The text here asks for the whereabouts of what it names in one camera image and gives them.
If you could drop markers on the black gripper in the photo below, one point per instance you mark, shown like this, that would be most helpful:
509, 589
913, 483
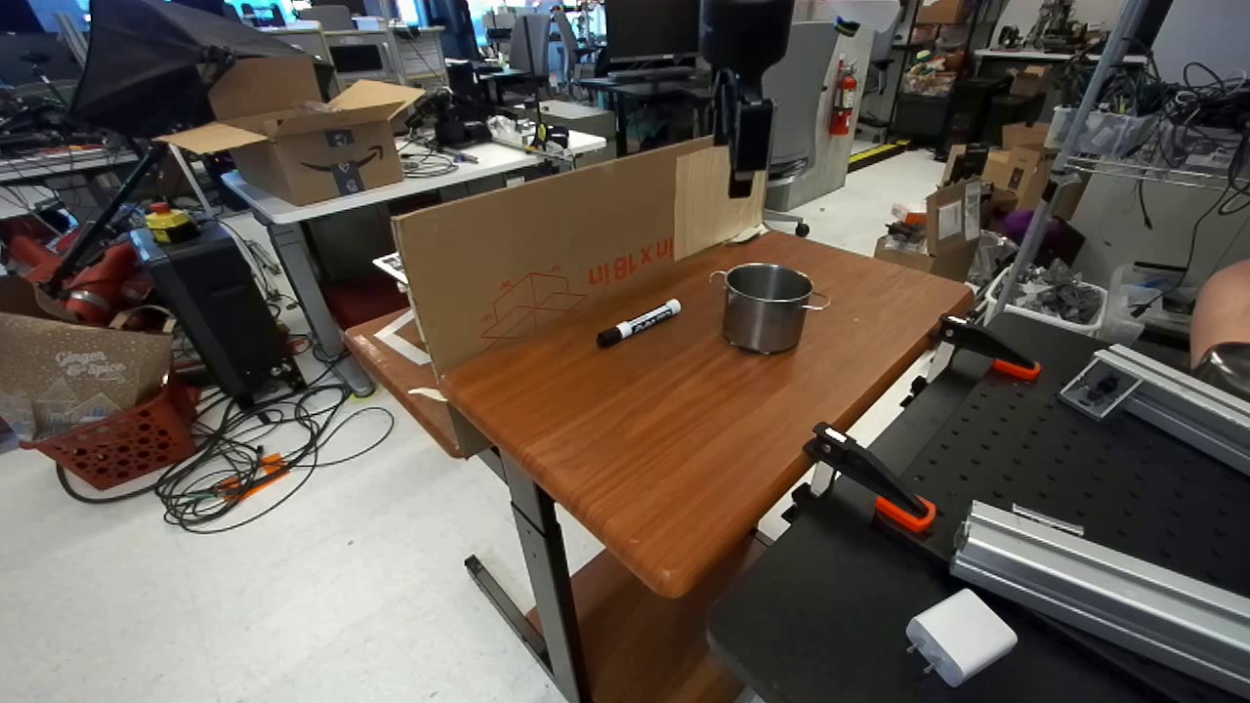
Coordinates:
745, 33

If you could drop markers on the black perforated base board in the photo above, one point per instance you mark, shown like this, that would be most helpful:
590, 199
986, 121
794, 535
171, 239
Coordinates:
1040, 453

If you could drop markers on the red fire extinguisher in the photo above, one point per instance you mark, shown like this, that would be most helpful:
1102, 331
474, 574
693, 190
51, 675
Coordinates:
844, 104

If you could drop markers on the white grey desk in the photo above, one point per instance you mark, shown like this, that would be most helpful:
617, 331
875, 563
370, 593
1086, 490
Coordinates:
430, 175

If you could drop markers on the silver steel pot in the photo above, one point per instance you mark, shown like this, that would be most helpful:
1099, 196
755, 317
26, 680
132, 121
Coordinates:
766, 322

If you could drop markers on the brown paper bag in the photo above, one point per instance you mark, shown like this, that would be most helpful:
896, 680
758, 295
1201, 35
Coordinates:
72, 372

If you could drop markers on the grey metal table leg frame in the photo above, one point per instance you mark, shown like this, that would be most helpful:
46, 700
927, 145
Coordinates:
548, 561

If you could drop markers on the white plastic bin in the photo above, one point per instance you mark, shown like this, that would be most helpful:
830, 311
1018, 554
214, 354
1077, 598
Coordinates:
1057, 300

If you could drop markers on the black cabinet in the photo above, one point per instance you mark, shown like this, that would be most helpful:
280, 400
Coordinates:
215, 313

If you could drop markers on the orange power strip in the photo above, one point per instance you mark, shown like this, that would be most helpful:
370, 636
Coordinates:
257, 473

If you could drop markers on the brown cardboard panel red print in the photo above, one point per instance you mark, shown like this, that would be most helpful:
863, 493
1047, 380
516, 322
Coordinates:
548, 248

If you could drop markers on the yellow red emergency stop button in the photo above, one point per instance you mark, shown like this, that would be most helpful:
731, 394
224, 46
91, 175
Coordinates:
165, 221

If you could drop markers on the red plastic basket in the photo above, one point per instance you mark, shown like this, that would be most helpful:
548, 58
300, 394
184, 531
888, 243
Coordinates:
121, 441

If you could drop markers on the black tripod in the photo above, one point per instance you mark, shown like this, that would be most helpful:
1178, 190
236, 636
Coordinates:
120, 207

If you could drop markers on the black orange spring clamp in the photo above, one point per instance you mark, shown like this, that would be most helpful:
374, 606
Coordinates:
867, 479
992, 350

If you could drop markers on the black photo umbrella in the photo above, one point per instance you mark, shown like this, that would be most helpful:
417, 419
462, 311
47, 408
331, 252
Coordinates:
159, 53

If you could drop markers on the black monitor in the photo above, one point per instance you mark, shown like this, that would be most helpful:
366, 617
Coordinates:
649, 23

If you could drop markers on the grey metal pole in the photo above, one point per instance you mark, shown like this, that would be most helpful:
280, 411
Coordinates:
1077, 140

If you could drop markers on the open cardboard box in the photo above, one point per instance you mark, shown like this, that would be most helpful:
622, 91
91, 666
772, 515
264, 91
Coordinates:
314, 140

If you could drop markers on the silver aluminium extrusion bar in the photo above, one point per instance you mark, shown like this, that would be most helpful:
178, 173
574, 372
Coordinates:
1193, 408
1108, 587

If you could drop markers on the bare person forearm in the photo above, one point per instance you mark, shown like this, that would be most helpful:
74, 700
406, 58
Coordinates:
1228, 313

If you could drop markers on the red machine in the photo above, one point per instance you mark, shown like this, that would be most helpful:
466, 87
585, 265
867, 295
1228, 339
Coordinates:
91, 277

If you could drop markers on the stacked cardboard boxes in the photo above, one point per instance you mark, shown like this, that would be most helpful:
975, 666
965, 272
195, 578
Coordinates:
1009, 175

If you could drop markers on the white power adapter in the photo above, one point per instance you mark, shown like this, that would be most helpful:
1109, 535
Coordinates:
961, 632

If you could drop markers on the black white dry-erase marker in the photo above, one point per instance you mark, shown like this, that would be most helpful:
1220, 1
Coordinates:
637, 326

